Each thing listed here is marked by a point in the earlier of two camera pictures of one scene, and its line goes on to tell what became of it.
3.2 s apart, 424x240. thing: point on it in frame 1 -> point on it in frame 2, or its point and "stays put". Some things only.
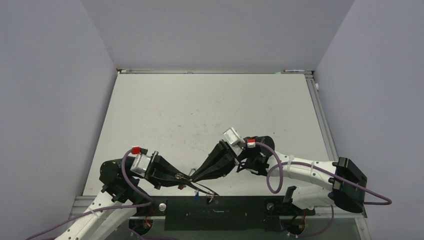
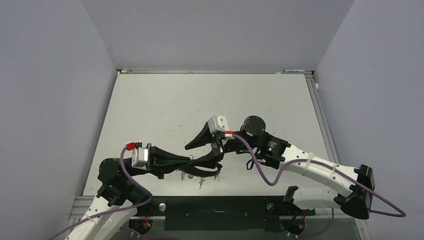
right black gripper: x=224 y=156 -> x=204 y=137
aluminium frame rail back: x=163 y=71 stays put
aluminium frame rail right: x=321 y=117 stays put
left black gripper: x=159 y=167 -> x=157 y=158
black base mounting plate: x=188 y=213 stays put
